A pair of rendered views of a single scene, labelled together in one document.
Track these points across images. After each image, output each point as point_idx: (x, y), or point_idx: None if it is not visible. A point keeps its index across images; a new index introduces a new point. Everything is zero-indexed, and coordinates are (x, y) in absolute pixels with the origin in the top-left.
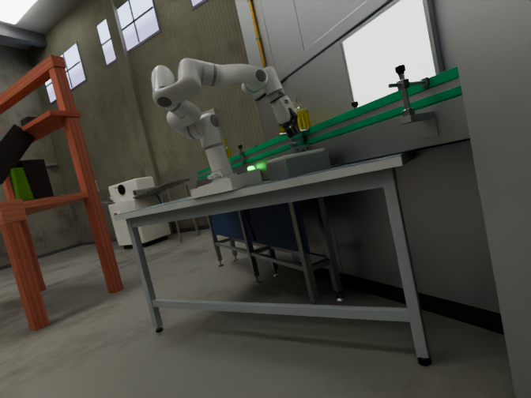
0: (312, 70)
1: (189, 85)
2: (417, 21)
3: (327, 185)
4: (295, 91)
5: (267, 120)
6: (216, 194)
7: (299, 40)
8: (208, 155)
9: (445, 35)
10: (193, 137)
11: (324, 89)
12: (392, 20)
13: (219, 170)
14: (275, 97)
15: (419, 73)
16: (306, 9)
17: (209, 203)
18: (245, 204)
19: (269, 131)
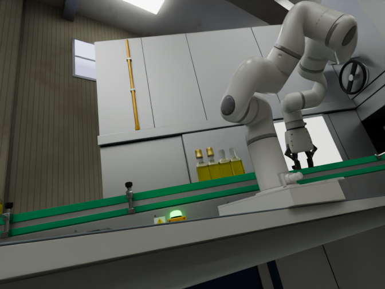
0: (224, 136)
1: (355, 48)
2: (323, 131)
3: (383, 213)
4: (195, 148)
5: (117, 172)
6: (320, 204)
7: (200, 110)
8: (274, 146)
9: (337, 144)
10: (248, 112)
11: (239, 153)
12: (305, 125)
13: (293, 172)
14: (303, 124)
15: (331, 159)
16: (213, 94)
17: (289, 226)
18: (336, 230)
19: (116, 187)
